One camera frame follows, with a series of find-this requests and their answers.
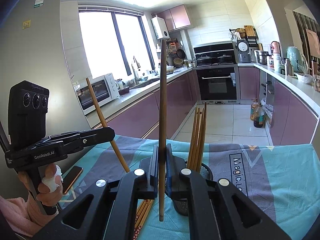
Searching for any bamboo chopstick eight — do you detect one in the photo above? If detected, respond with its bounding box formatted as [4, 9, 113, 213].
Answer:
[187, 107, 198, 169]

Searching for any bamboo chopstick one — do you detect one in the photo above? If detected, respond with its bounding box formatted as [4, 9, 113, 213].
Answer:
[85, 77, 131, 173]

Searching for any cooking oil bottle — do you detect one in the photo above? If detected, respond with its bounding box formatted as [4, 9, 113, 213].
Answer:
[250, 99, 259, 121]

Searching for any kitchen faucet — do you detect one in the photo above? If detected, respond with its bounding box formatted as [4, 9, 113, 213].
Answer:
[131, 56, 141, 85]

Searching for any white water heater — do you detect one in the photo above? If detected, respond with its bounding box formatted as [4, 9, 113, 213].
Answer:
[151, 16, 170, 40]

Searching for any bamboo chopstick six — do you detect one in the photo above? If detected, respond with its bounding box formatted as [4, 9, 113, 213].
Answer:
[190, 108, 201, 170]

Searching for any bamboo chopstick seven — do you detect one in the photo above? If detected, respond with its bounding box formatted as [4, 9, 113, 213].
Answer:
[194, 108, 204, 172]

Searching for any pink thermos jug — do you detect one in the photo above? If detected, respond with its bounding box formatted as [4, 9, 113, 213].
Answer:
[271, 41, 281, 61]

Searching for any pink sleeve left forearm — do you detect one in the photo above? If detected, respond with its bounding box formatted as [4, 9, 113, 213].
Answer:
[1, 194, 59, 237]

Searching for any steel stock pot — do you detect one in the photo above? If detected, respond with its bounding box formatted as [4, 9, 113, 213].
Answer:
[255, 50, 269, 66]

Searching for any bamboo chopstick two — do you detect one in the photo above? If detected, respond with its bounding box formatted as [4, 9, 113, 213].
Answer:
[133, 199, 151, 240]

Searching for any mint green air fryer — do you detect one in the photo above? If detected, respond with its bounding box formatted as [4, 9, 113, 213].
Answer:
[286, 46, 307, 74]

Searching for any white microwave oven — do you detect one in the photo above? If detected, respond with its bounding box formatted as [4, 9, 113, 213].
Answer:
[73, 73, 120, 115]

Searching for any black built-in oven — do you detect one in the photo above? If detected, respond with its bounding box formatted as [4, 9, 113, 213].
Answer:
[193, 41, 240, 105]

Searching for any left hand with bandage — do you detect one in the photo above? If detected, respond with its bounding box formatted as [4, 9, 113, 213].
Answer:
[26, 163, 62, 207]

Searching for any pink upper cabinet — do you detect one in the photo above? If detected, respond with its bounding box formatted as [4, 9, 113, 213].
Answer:
[157, 5, 191, 32]

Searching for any bamboo chopstick three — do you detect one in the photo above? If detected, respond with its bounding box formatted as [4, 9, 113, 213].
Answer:
[135, 199, 155, 238]

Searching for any dark soy sauce bottle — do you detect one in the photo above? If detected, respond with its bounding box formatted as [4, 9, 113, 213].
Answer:
[253, 103, 264, 128]

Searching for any bamboo chopstick four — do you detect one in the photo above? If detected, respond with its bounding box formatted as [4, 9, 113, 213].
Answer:
[197, 102, 207, 172]

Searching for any smartphone with orange edge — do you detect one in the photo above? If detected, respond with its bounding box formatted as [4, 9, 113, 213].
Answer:
[62, 166, 83, 194]

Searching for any white rice cooker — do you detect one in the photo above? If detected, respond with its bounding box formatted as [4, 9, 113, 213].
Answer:
[236, 39, 251, 63]

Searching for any black camera box left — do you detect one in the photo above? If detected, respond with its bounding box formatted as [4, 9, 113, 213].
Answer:
[8, 80, 49, 150]

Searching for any black mesh cup holder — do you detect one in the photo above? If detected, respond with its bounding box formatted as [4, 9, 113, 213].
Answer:
[172, 163, 213, 216]

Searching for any bamboo chopstick five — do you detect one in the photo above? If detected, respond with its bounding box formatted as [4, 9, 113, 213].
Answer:
[158, 39, 167, 222]

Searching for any teal grey tablecloth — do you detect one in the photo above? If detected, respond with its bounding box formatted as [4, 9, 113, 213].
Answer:
[59, 135, 319, 239]

